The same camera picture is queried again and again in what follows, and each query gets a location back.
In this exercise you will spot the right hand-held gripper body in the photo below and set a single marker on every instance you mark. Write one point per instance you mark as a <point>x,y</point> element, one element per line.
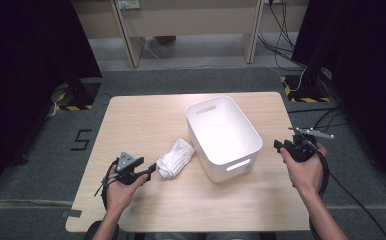
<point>302,150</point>

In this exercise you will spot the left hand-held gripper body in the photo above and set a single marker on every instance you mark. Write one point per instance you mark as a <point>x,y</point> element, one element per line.
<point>126,160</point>

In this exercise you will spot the white knitted cloth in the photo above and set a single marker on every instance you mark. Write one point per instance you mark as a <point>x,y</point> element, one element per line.
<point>176,158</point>

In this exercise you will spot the white plastic bin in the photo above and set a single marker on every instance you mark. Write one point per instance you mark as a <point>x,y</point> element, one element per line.
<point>224,136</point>

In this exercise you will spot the person's right hand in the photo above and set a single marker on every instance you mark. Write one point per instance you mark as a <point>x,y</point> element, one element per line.
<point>307,176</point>

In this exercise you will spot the person's left hand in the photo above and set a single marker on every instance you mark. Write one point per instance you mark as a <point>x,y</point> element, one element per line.
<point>124,196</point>

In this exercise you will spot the black stand with striped tape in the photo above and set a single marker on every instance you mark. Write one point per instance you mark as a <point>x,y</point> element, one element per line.
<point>81,93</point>
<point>309,88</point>

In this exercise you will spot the grey tape strip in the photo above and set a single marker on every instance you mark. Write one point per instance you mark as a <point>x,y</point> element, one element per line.
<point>71,213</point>

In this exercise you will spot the black curtain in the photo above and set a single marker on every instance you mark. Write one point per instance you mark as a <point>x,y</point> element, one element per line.
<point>374,83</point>
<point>21,83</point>

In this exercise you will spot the beige wooden desk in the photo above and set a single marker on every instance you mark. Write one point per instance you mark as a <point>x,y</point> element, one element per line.
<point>194,20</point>

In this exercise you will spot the white wall socket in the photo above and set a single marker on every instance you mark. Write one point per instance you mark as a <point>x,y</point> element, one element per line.
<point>129,4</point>

